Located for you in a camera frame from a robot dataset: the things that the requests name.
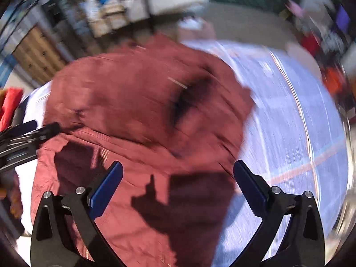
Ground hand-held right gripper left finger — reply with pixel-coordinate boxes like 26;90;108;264
30;161;124;267

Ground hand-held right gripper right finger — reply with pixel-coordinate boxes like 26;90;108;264
233;160;326;267

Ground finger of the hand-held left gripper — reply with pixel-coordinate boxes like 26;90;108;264
0;119;38;139
11;122;61;152

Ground maroon puffer jacket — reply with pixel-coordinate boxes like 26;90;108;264
30;35;258;267

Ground folded red puffer jacket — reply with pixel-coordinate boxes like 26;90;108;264
0;87;24;130

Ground blue checked sheet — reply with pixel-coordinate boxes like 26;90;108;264
15;40;349;267

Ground wooden cabinet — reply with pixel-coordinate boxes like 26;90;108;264
12;26;69;85

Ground orange box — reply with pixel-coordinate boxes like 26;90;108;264
323;67;348;93

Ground brown paper bag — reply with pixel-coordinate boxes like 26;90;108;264
178;17;218;45

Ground white sofa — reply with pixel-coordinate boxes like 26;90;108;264
86;0;210;38

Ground purple box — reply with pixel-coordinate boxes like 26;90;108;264
335;6;351;32

